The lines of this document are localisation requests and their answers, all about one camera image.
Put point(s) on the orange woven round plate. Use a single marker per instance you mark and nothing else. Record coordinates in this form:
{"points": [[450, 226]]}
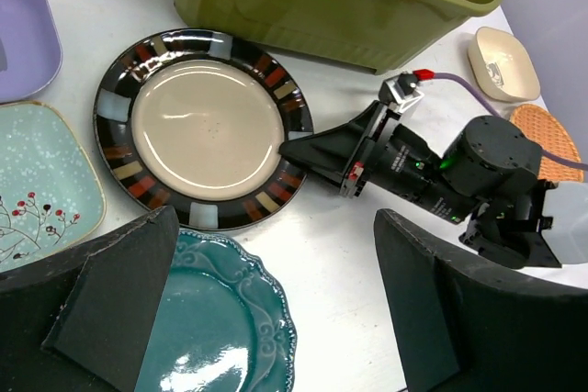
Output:
{"points": [[541, 127]]}

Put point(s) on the teal scalloped plate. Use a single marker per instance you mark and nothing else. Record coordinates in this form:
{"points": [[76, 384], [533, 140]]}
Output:
{"points": [[223, 323]]}

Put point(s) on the cream square dish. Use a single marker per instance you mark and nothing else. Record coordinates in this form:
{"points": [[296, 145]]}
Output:
{"points": [[502, 66]]}

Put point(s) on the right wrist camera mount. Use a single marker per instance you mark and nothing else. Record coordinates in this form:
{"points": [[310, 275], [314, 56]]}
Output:
{"points": [[400, 93]]}

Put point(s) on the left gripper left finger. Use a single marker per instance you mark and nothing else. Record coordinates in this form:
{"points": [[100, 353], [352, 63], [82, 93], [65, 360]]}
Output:
{"points": [[81, 319]]}

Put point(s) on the mint green square plate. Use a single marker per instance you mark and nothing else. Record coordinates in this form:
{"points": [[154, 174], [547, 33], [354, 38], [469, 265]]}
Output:
{"points": [[51, 197]]}

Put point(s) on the lavender square dish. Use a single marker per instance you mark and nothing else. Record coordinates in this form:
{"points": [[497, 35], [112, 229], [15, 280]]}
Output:
{"points": [[31, 51]]}

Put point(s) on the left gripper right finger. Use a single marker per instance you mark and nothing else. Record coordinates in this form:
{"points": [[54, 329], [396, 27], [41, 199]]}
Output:
{"points": [[463, 323]]}

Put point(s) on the black rimmed beige plate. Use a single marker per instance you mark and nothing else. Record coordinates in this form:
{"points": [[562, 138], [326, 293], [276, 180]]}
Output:
{"points": [[193, 119]]}

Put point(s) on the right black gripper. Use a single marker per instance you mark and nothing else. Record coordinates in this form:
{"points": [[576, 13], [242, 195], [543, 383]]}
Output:
{"points": [[375, 148]]}

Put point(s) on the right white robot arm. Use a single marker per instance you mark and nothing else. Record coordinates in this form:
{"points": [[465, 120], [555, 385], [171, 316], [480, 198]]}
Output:
{"points": [[488, 179]]}

